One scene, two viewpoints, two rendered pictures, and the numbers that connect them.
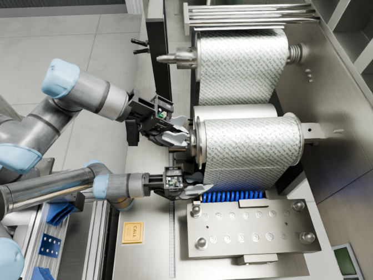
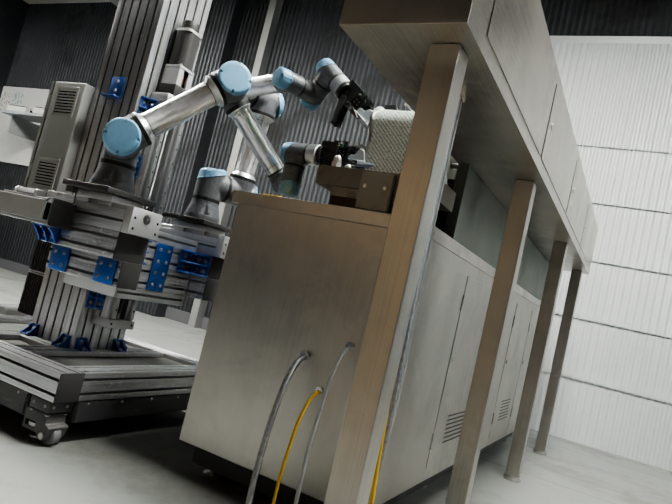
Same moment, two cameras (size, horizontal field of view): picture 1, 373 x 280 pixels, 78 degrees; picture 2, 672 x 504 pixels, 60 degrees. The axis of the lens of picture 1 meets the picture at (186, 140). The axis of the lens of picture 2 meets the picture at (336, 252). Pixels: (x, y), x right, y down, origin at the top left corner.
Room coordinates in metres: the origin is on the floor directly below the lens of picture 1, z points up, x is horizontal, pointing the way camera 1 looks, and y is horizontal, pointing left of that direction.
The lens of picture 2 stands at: (-1.42, -1.03, 0.65)
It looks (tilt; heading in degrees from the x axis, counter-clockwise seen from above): 4 degrees up; 31
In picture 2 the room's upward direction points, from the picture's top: 13 degrees clockwise
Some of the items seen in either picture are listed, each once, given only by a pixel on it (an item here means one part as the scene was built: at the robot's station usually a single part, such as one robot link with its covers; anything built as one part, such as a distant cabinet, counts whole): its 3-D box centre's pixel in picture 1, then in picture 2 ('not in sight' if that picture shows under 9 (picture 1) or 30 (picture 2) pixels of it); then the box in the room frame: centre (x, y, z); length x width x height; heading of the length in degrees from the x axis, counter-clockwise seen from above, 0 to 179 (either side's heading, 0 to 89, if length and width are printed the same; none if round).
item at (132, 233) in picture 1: (132, 232); not in sight; (0.17, 0.19, 0.91); 0.07 x 0.07 x 0.02; 3
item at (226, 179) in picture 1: (240, 180); (398, 163); (0.28, -0.17, 1.11); 0.23 x 0.01 x 0.18; 93
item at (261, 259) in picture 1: (256, 260); (374, 191); (0.07, -0.22, 0.96); 0.10 x 0.03 x 0.11; 93
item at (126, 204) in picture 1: (118, 193); (290, 180); (0.28, 0.24, 1.01); 0.11 x 0.08 x 0.11; 49
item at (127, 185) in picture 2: not in sight; (114, 176); (-0.09, 0.71, 0.87); 0.15 x 0.15 x 0.10
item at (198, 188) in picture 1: (198, 187); (360, 157); (0.26, -0.04, 1.11); 0.09 x 0.03 x 0.06; 91
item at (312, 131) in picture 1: (310, 131); not in sight; (0.35, -0.33, 1.28); 0.06 x 0.05 x 0.02; 93
